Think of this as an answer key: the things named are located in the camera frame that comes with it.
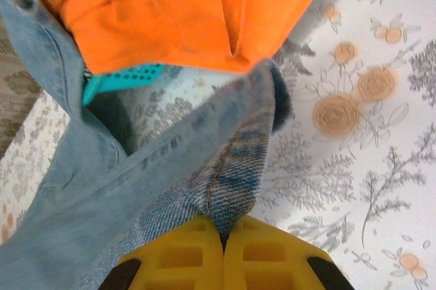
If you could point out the teal plastic basket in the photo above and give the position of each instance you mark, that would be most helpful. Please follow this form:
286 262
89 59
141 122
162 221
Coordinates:
136 73

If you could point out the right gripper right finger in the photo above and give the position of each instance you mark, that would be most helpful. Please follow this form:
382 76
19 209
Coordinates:
272 245

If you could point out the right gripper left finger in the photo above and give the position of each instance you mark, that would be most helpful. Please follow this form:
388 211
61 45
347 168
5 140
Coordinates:
170 252

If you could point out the orange trousers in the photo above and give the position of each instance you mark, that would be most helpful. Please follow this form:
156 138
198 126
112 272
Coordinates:
170 14

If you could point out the blue denim trousers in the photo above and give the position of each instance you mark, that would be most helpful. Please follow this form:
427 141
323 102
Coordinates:
102 184

